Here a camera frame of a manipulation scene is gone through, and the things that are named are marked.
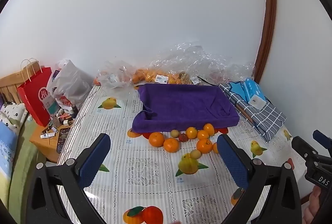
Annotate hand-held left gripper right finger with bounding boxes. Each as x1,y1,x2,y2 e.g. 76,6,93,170
217,134,303,224

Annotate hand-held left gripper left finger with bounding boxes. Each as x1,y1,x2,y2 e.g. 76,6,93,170
26,133,111,224

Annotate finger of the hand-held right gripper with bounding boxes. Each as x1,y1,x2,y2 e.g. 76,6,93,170
292,136,319,162
313,130,332,156

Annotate large orange tomato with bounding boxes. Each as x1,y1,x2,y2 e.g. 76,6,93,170
196,138,214,154

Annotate purple towel-lined tray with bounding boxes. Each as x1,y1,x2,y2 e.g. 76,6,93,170
132,83,239,134

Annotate person's right hand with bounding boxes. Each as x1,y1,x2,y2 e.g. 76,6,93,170
303,185,322,224

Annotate black smartphone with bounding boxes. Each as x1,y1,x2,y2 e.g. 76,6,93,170
56,127,71,154

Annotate grey checked cloth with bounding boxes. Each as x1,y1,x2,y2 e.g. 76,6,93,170
219,82,287,143

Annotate pile of small cosmetic items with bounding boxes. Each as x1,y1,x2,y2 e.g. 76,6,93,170
48,106,79,127

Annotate white tube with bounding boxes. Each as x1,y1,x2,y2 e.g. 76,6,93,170
40,128,58,139

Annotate wooden nightstand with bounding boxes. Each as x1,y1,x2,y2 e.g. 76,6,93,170
29,120,76,163

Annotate fruit-printed tablecloth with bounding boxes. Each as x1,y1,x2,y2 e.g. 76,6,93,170
56,84,308,224

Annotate green bed sheet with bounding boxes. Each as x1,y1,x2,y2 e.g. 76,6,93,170
8,112,47,214

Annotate blue tissue box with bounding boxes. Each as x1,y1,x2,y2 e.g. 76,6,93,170
240,78,267,110

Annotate white plastic bag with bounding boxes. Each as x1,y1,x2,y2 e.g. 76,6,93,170
53,59,94,110

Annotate small clear plastic bag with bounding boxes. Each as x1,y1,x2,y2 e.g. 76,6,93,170
97,61,135,89

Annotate red paper bag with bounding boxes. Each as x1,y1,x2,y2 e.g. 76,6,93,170
17,58,54,127

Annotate blue printed blanket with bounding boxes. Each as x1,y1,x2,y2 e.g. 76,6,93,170
0,120,18,188

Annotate white floral pillow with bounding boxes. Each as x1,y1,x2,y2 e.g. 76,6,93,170
0,102,28,133

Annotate bag of mandarin oranges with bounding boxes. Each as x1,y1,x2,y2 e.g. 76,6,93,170
132,68,194,85

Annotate large crumpled clear plastic bag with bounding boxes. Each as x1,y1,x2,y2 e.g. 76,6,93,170
149,42,256,84

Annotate wooden headboard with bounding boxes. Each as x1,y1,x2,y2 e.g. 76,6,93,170
0,68,34,105

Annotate thin black cable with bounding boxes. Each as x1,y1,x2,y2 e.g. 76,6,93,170
197,76,221,87

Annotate brown wooden door frame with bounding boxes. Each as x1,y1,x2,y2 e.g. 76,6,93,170
254,0,277,84

